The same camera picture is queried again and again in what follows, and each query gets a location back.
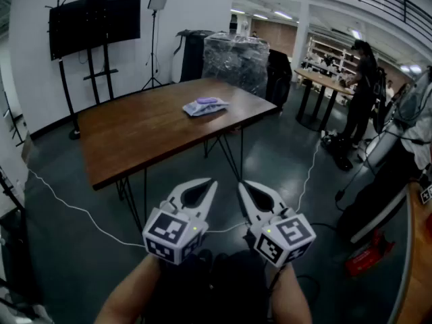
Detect black television on stand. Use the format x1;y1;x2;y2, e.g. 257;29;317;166
59;0;119;140

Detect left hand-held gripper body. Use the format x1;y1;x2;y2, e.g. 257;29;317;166
142;196;210;267

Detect white wet wipe pack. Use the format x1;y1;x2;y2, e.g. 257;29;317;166
182;96;230;118

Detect person's right forearm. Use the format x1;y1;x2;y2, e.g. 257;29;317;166
269;263;313;324

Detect plastic wrapped pallet stack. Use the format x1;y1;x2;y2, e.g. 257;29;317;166
202;31;271;99

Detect round wooden table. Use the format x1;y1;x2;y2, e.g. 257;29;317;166
293;67;355;133

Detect white shelving unit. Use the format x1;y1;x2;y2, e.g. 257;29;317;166
305;35;358;80

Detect black flat screen television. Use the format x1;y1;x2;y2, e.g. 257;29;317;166
49;0;142;61

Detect person's legs in black trousers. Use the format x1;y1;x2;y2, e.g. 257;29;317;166
141;248;276;324

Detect black metal rack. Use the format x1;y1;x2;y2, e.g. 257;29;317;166
0;167;42;317

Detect white cable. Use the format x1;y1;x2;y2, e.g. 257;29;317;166
26;169;148;249
205;138;321;234

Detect black chair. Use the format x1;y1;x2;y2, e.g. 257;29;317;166
266;49;293;111

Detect black metal railing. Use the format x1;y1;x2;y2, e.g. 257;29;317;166
221;0;432;38

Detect person's left forearm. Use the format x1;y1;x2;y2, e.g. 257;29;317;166
94;253;163;324

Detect black equipment on floor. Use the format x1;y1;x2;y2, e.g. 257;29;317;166
320;130;354;172

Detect wooden table with grey edge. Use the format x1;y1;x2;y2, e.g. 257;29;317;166
398;180;432;324

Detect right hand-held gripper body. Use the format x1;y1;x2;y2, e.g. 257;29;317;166
249;207;317;269

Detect red box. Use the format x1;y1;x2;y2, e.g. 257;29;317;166
344;231;396;277

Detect black metal frame cart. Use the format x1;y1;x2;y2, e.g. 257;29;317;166
2;89;26;148

